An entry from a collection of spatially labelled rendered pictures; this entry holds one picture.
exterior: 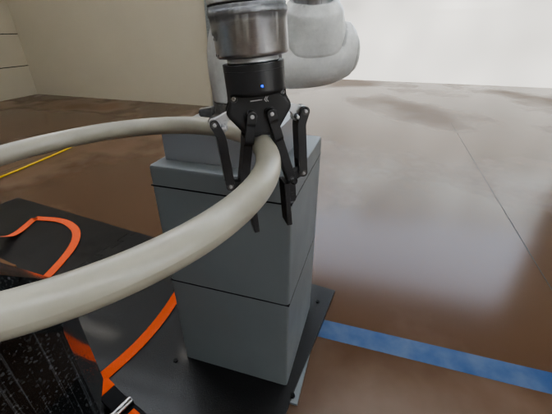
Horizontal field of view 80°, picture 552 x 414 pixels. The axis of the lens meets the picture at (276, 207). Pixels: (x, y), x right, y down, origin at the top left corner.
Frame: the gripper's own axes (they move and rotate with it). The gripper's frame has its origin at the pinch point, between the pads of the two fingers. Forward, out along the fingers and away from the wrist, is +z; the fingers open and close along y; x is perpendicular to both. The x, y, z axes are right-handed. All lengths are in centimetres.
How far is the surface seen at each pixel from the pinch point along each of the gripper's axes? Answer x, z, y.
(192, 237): 21.6, -10.4, 10.2
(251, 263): -32.1, 34.4, 0.6
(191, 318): -45, 62, 23
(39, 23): -658, -66, 221
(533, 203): -114, 104, -216
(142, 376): -45, 82, 45
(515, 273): -56, 99, -136
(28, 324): 25.5, -9.4, 20.1
